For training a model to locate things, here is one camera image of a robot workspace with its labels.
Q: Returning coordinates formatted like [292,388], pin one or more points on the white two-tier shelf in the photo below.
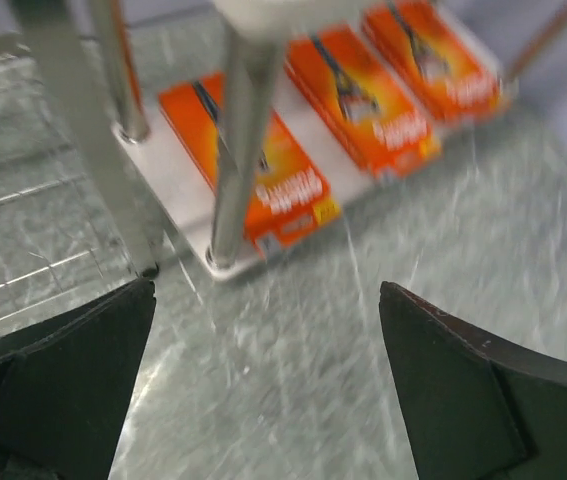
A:
[257,34]

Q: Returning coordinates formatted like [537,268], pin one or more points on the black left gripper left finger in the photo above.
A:
[66,383]

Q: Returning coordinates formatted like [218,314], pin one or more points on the orange razor box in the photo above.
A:
[291,197]
[362,103]
[434,62]

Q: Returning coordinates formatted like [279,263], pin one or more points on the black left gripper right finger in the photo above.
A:
[475,405]

